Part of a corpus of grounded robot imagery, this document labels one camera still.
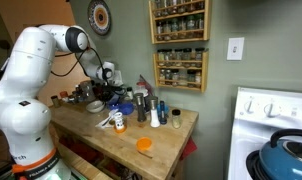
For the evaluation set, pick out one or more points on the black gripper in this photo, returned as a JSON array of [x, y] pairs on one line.
[[106, 92]]

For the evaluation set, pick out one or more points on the white ceramic bowl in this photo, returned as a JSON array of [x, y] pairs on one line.
[[95, 106]]

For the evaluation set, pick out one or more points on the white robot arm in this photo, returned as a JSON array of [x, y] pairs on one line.
[[23, 118]]

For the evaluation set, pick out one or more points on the white measuring spoons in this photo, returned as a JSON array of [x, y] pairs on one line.
[[103, 123]]

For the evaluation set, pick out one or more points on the black lid small bottle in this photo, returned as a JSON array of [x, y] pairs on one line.
[[129, 93]]

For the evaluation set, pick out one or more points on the blue measuring cup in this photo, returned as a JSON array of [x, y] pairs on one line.
[[124, 108]]

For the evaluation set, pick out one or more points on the plastic zip bag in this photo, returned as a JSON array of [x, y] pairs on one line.
[[143, 82]]

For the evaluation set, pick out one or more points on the dark pepper grinder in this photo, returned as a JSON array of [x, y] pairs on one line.
[[140, 107]]

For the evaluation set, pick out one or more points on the wooden butcher block cart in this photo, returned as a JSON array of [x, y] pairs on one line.
[[156, 163]]

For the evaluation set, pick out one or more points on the orange plastic lid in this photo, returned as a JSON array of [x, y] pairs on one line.
[[143, 143]]

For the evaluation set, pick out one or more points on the small black lid jar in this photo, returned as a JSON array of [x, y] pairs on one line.
[[176, 120]]

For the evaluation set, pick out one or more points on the lower wooden spice rack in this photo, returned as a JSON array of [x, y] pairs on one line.
[[181, 68]]

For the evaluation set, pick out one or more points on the wooden spice rack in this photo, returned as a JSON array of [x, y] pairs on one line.
[[181, 68], [174, 21]]

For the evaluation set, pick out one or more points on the upper wooden spice rack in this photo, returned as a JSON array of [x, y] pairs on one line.
[[174, 21]]

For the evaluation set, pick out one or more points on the white electric stove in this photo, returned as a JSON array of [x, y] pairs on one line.
[[258, 114]]

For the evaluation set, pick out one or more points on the blue tea kettle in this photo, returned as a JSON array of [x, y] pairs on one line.
[[278, 159]]

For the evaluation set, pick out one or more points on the decorative wall plate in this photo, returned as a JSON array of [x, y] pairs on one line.
[[99, 17]]

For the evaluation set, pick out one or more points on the white wall switch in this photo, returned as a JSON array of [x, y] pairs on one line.
[[235, 49]]

